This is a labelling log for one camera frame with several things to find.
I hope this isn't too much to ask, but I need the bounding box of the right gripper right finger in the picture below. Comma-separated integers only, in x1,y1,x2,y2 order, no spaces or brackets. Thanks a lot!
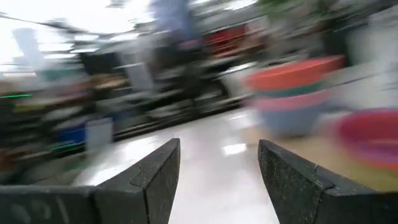
257,139,398,224

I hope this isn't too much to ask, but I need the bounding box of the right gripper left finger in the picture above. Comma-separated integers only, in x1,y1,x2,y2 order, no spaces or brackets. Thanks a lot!
0,138,182,224

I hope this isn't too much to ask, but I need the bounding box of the small yellow-green bowl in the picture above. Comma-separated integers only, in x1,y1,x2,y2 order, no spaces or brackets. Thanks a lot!
351,167,398,192

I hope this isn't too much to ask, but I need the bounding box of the large blue bowl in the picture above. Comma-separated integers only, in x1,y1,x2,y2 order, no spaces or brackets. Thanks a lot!
259,104,325,138

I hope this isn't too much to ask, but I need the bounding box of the small purple bowl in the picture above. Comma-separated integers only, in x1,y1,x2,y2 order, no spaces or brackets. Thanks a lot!
333,108,398,165

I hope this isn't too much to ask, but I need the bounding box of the large pink bowl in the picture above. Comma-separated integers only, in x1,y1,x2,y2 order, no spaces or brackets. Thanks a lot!
252,90,333,112

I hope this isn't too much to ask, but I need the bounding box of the large teal bowl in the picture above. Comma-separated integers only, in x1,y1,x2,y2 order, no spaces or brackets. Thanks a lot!
254,81,331,98

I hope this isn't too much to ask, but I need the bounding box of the large orange bowl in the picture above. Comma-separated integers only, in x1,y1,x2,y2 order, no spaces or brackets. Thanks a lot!
246,55,346,93

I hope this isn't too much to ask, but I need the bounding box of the white plant pot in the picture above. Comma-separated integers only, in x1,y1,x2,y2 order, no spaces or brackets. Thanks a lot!
221,66,259,98

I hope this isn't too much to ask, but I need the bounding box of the black aluminium table frame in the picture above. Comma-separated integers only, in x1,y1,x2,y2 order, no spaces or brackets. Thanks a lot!
111,96,253,143

